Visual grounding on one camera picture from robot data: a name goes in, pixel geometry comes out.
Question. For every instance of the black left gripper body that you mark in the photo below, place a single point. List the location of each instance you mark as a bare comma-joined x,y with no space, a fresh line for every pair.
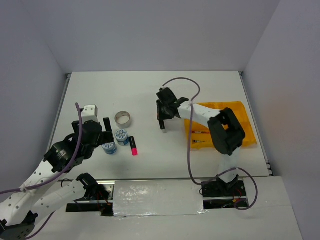
105,137

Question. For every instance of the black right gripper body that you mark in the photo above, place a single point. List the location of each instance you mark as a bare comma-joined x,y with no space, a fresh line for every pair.
164,113

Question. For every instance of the red pen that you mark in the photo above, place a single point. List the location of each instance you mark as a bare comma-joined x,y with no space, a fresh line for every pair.
200,132

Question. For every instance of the blue pen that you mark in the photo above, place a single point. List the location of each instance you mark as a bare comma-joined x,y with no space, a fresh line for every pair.
201,142

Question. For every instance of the pink cap highlighter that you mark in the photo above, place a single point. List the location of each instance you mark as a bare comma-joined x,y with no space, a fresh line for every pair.
133,146

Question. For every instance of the orange cap highlighter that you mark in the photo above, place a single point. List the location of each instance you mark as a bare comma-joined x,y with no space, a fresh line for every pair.
158,114

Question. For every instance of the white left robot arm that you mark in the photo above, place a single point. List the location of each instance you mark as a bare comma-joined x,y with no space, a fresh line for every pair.
29,204

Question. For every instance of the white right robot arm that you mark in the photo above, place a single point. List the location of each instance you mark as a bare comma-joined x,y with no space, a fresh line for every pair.
225,130

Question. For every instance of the silver tape roll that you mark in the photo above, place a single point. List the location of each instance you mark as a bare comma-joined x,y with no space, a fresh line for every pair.
123,119

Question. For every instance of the yellow compartment tray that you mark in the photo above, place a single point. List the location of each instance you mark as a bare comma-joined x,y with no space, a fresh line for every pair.
240,112

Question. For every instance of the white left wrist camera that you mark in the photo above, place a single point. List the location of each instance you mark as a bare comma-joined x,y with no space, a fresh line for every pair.
89,113

